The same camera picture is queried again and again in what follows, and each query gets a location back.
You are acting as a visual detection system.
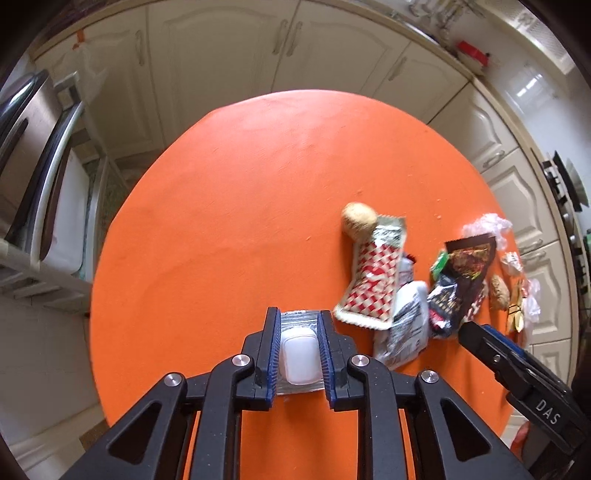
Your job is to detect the white grey printed wrapper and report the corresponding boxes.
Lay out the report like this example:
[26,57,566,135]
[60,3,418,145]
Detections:
[374,254,430,370]

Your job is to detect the white pill blister pack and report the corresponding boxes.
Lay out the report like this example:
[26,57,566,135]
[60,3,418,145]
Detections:
[276,310,324,395]

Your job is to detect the cream kitchen cabinets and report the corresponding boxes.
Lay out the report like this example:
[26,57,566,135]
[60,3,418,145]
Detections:
[32,1,578,376]

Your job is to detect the brown cookie piece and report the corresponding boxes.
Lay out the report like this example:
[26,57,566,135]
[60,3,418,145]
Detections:
[489,275,510,311]

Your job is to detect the black snack wrapper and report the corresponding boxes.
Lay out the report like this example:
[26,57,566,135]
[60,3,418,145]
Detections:
[427,233,496,338]

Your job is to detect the red white checkered wrapper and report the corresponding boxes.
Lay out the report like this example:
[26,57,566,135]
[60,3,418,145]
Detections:
[332,216,407,331]

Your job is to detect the crumpled white plastic wrap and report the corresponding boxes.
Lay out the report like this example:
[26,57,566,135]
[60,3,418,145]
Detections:
[462,213,513,251]

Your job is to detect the round brown cookie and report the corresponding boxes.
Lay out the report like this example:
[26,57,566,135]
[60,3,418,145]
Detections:
[341,202,378,242]

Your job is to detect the red white container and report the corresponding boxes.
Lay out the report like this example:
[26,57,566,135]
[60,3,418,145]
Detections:
[457,40,489,72]

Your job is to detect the stainless steel appliance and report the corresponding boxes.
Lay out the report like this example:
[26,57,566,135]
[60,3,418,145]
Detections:
[1,70,89,274]

